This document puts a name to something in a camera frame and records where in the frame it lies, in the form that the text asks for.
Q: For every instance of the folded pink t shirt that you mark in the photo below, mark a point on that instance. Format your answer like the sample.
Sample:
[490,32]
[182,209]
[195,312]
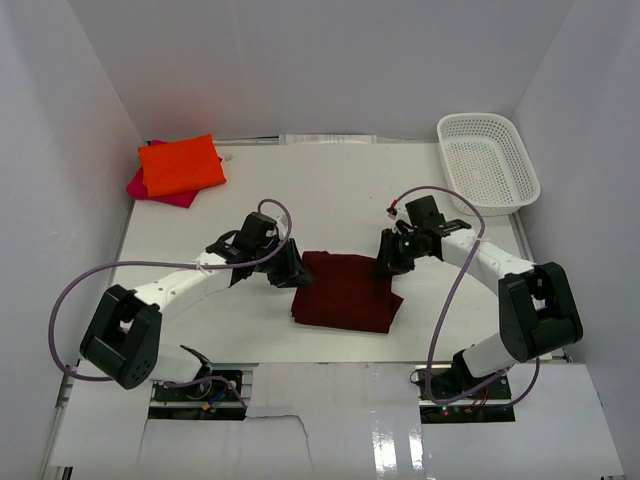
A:
[165,174]

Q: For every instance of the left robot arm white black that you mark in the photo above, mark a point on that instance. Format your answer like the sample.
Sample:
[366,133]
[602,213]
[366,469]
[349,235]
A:
[123,339]

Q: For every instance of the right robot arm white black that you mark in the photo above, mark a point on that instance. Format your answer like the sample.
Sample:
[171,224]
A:
[537,313]

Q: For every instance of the folded orange t shirt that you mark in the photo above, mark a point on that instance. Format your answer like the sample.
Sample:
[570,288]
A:
[206,163]

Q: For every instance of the white perforated plastic basket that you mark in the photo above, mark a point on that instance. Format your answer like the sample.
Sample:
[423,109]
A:
[485,160]

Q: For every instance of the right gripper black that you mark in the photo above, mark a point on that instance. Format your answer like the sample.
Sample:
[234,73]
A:
[391,251]

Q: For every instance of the dark red t shirt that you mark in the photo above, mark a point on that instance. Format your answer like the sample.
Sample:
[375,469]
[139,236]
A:
[345,294]

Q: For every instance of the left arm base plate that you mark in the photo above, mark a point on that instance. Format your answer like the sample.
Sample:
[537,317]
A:
[209,401]

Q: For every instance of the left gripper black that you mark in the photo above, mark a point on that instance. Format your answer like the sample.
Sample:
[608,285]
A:
[288,263]

